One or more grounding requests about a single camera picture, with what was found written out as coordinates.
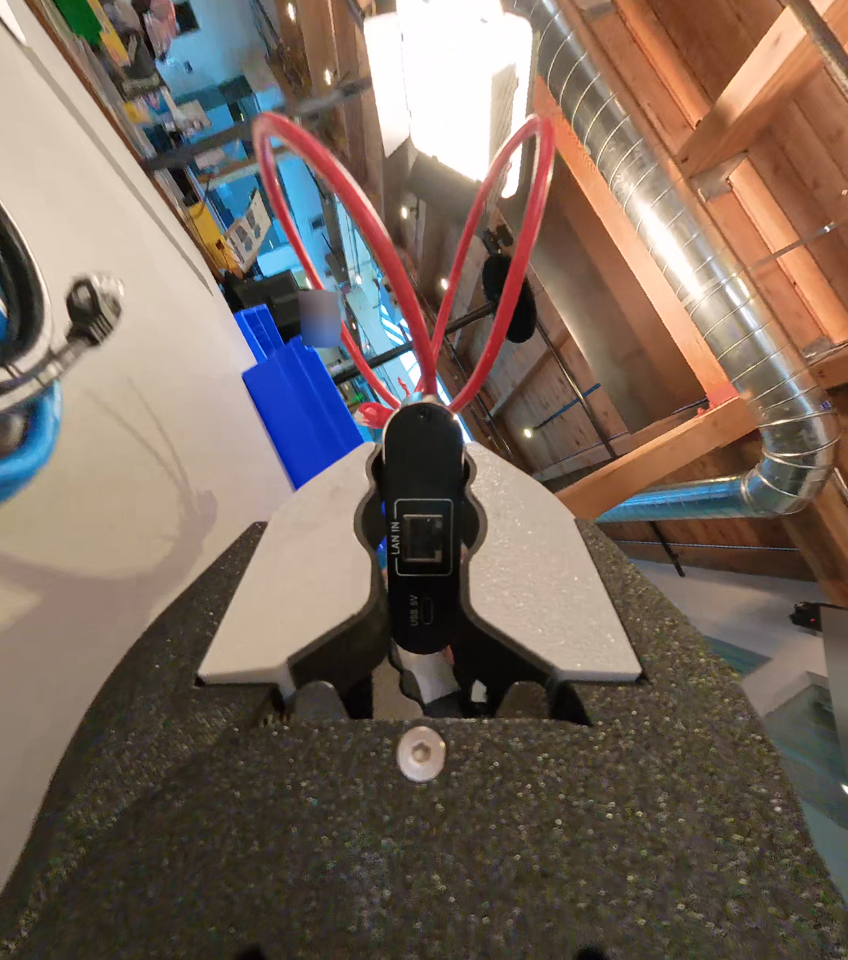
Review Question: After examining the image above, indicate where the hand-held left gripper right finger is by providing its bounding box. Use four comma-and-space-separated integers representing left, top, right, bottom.
460, 443, 644, 688

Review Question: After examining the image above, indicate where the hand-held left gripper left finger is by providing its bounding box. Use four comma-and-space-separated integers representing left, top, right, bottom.
196, 447, 391, 688

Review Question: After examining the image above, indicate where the black ethernet adapter hub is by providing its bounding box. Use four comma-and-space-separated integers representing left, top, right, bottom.
379, 401, 475, 661

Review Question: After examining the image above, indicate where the blue plastic bin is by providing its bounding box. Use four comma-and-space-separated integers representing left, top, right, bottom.
234, 305, 370, 492

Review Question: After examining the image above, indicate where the blue ethernet cable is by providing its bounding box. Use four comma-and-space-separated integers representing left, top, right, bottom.
0, 192, 65, 529

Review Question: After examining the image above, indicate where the red ethernet cable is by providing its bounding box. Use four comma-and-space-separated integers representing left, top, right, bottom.
252, 113, 557, 432

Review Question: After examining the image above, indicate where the black ethernet cable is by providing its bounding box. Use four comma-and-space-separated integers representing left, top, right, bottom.
0, 132, 128, 439

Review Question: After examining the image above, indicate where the black disc lamp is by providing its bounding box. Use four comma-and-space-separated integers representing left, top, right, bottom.
477, 248, 539, 349

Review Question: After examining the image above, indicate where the yellow box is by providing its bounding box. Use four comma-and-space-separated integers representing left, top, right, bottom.
189, 207, 241, 274

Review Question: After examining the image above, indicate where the bright ceiling light panel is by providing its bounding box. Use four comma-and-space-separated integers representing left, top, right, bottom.
361, 0, 535, 199

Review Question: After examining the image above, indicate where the silver air duct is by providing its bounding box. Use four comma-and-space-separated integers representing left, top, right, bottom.
511, 0, 845, 526

